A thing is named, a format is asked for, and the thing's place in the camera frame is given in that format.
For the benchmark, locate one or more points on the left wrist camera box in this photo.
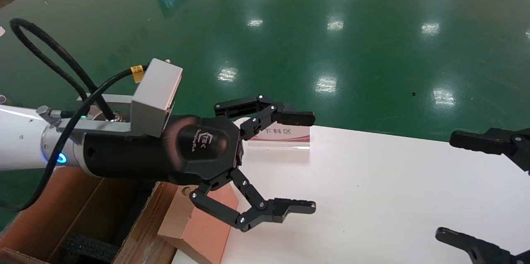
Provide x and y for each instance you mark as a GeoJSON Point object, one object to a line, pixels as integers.
{"type": "Point", "coordinates": [155, 98]}

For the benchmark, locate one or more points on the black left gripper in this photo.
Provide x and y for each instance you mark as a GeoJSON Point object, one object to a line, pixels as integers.
{"type": "Point", "coordinates": [136, 156]}

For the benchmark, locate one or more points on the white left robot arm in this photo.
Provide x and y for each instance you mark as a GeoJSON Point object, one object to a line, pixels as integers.
{"type": "Point", "coordinates": [20, 139]}

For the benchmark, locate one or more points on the acrylic table sign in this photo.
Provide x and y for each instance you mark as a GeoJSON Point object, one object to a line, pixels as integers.
{"type": "Point", "coordinates": [285, 135]}

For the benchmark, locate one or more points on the small cardboard box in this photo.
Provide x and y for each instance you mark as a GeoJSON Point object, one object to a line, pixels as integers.
{"type": "Point", "coordinates": [203, 231]}

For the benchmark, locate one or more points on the black foam block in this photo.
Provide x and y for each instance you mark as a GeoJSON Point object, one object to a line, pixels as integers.
{"type": "Point", "coordinates": [89, 249]}

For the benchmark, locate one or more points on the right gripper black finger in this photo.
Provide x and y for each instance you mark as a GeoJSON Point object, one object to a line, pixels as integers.
{"type": "Point", "coordinates": [480, 251]}
{"type": "Point", "coordinates": [497, 141]}

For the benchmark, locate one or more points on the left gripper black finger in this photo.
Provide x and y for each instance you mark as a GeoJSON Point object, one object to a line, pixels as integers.
{"type": "Point", "coordinates": [265, 211]}
{"type": "Point", "coordinates": [265, 112]}

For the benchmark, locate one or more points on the large cardboard box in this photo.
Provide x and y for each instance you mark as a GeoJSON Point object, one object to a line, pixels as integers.
{"type": "Point", "coordinates": [74, 202]}

